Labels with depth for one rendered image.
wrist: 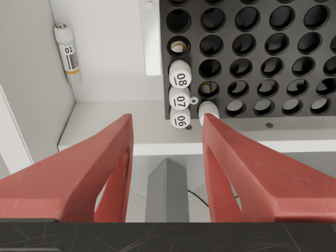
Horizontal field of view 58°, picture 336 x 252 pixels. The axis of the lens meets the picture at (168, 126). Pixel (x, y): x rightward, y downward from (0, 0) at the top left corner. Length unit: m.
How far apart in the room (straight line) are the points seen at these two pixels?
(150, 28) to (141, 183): 1.36
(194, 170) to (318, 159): 0.99
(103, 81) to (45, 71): 0.06
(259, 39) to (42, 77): 0.14
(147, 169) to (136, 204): 0.33
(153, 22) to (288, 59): 0.09
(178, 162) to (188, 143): 1.22
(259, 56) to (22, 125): 0.14
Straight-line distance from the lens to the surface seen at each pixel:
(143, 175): 1.51
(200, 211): 1.80
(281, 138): 0.24
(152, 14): 0.22
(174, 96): 0.17
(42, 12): 0.23
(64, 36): 0.24
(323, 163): 0.54
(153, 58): 0.23
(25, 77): 0.20
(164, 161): 1.42
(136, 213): 1.82
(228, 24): 0.17
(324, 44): 0.19
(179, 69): 0.17
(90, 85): 0.27
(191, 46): 0.17
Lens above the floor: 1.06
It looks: 52 degrees down
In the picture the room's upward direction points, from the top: 180 degrees counter-clockwise
